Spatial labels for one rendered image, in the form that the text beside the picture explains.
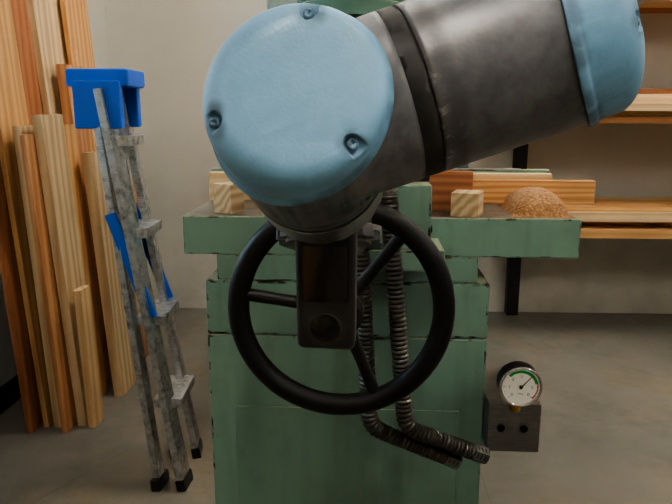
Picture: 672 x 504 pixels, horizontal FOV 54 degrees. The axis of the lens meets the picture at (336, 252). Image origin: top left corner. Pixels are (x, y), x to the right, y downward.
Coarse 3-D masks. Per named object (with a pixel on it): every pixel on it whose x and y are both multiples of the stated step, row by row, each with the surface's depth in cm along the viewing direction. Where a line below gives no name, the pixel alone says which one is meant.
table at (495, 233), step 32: (192, 224) 100; (224, 224) 100; (256, 224) 100; (448, 224) 98; (480, 224) 98; (512, 224) 98; (544, 224) 97; (576, 224) 97; (448, 256) 99; (480, 256) 99; (512, 256) 99; (544, 256) 98; (576, 256) 98
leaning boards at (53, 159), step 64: (0, 0) 205; (64, 0) 251; (0, 64) 204; (64, 64) 235; (0, 128) 202; (64, 128) 223; (0, 192) 206; (64, 192) 216; (0, 256) 206; (64, 256) 214; (64, 320) 216; (64, 384) 219; (128, 384) 252
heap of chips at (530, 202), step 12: (516, 192) 105; (528, 192) 101; (540, 192) 101; (504, 204) 107; (516, 204) 101; (528, 204) 99; (540, 204) 99; (552, 204) 99; (564, 204) 100; (516, 216) 99; (528, 216) 98; (540, 216) 98; (552, 216) 98; (564, 216) 98
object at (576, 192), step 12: (480, 180) 112; (492, 180) 112; (504, 180) 112; (516, 180) 112; (528, 180) 112; (540, 180) 112; (552, 180) 112; (564, 180) 112; (576, 180) 112; (588, 180) 112; (492, 192) 112; (504, 192) 112; (552, 192) 112; (564, 192) 111; (576, 192) 111; (588, 192) 111; (576, 204) 112; (588, 204) 112
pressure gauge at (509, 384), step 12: (504, 372) 97; (516, 372) 96; (528, 372) 96; (504, 384) 96; (516, 384) 96; (528, 384) 96; (540, 384) 96; (504, 396) 97; (516, 396) 97; (528, 396) 97; (516, 408) 99
